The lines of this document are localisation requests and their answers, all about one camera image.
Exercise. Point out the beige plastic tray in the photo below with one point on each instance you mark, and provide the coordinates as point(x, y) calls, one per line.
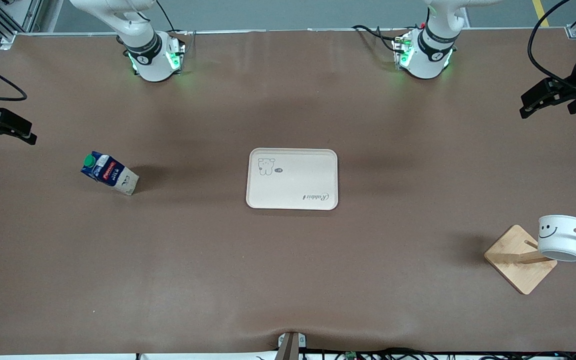
point(293, 180)

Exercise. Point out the wooden mug stand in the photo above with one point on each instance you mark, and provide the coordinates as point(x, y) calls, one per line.
point(515, 260)

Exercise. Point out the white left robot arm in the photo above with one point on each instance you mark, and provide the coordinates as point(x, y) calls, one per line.
point(430, 55)

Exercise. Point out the metal table edge bracket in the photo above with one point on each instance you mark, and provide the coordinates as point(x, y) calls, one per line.
point(292, 345)

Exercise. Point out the blue white milk carton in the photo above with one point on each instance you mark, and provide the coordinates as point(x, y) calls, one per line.
point(113, 174)

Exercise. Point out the brown table cover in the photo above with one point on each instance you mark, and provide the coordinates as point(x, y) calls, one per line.
point(288, 275)

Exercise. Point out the yellow floor tape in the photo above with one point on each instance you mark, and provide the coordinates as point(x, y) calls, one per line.
point(540, 12)

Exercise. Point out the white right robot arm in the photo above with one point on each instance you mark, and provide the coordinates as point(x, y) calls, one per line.
point(143, 50)

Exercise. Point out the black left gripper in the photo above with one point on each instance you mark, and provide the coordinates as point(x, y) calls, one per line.
point(569, 92)

